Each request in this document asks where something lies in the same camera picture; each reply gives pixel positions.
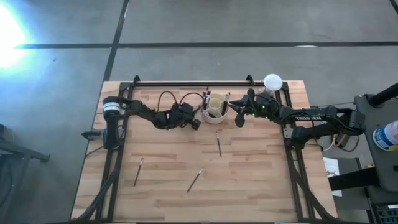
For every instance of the black keypad device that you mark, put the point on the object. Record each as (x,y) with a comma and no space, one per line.
(387,214)

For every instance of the white wipes canister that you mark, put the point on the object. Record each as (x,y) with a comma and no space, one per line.
(387,137)

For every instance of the grey mounting bracket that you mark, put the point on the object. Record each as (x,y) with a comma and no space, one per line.
(287,133)

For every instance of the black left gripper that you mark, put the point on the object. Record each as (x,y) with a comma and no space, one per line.
(180,115)

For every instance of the black metal stand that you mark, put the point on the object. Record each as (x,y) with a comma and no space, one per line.
(18,152)

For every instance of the makeup brush long black bristles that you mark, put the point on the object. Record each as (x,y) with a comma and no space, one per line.
(137,174)

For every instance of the white mushroom table lamp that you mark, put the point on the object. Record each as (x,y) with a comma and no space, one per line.
(273,82)

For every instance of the black metal table frame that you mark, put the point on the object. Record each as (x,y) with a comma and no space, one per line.
(186,84)

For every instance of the thin brush long silver ferrule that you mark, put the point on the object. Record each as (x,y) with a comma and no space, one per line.
(209,99)

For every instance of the long thin black liner brush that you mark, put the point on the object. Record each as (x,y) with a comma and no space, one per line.
(194,180)

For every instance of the white paper sheet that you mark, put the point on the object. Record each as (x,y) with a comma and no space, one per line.
(332,165)

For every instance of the grey cart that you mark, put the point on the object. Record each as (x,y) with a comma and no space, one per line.
(379,109)

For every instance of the white ribbed round container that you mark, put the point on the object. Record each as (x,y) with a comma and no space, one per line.
(214,120)

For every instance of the thin black makeup brush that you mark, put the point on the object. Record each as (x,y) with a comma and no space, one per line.
(219,146)

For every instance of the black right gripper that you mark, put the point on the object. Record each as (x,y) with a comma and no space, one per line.
(264,107)

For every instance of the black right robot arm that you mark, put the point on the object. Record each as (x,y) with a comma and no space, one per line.
(311,118)

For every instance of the thin flat-tip makeup brush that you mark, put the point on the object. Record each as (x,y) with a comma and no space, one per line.
(205,101)

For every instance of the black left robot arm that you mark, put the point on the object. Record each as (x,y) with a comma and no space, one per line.
(143,110)

